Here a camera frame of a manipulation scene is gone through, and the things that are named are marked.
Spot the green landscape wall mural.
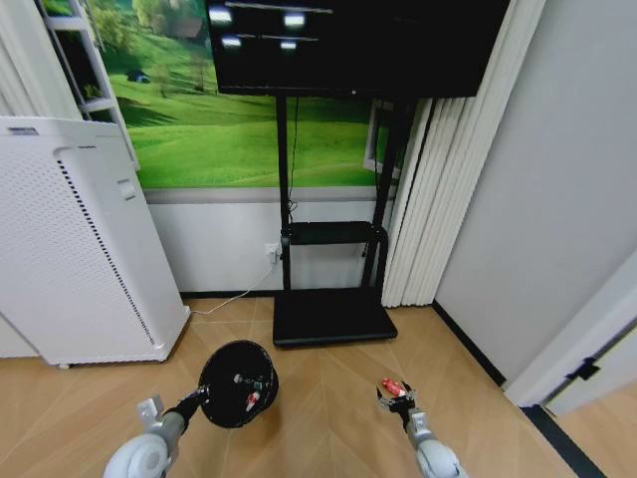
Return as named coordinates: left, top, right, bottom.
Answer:
left=42, top=0, right=415, bottom=190

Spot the black door hinge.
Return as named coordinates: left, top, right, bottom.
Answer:
left=566, top=358, right=601, bottom=383

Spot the black television screen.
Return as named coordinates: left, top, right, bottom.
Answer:
left=205, top=0, right=513, bottom=100

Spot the white air purifier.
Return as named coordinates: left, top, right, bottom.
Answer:
left=0, top=116, right=192, bottom=370

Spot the white pleated curtain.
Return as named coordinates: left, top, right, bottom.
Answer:
left=0, top=0, right=82, bottom=121
left=381, top=0, right=546, bottom=310

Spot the white door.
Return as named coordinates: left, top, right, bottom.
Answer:
left=504, top=247, right=637, bottom=417

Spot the white power cable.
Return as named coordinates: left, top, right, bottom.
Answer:
left=190, top=260, right=276, bottom=317

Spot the thin black hanging cable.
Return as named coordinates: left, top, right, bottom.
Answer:
left=287, top=97, right=301, bottom=213

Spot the black floor threshold strip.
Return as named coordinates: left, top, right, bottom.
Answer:
left=521, top=404, right=601, bottom=478

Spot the black television floor stand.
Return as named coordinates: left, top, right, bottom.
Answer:
left=272, top=94, right=400, bottom=349

